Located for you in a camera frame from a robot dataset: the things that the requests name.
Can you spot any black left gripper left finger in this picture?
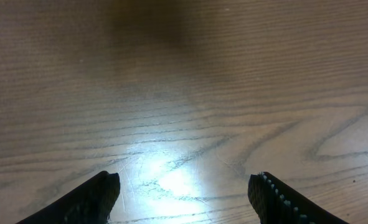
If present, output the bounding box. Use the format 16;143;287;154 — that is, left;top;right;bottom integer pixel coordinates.
18;170;120;224

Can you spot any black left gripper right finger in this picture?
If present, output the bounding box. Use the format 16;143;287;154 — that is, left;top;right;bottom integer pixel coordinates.
248;172;348;224

